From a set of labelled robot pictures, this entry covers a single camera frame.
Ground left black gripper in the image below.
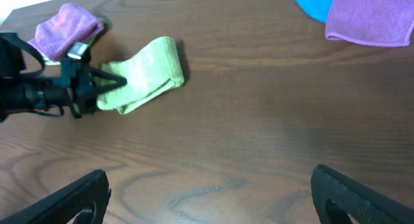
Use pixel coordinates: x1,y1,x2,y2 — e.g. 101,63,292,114
52,58,127,118

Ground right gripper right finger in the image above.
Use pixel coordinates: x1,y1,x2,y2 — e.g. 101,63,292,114
310,164,413,224

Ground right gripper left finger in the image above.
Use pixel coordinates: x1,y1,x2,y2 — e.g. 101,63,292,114
1,169,111,224

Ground light green microfiber cloth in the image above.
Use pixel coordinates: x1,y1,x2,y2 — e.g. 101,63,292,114
96,36,184,115

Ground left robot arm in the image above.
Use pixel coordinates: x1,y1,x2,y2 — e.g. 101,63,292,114
1,32,127,121

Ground folded purple cloth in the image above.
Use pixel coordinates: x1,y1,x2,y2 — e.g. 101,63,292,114
28,3,103,61

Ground crumpled purple cloth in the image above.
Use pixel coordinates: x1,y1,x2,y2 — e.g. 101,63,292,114
325,0,413,47

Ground crumpled blue cloth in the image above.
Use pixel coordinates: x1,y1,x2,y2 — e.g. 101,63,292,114
295,0,334,23

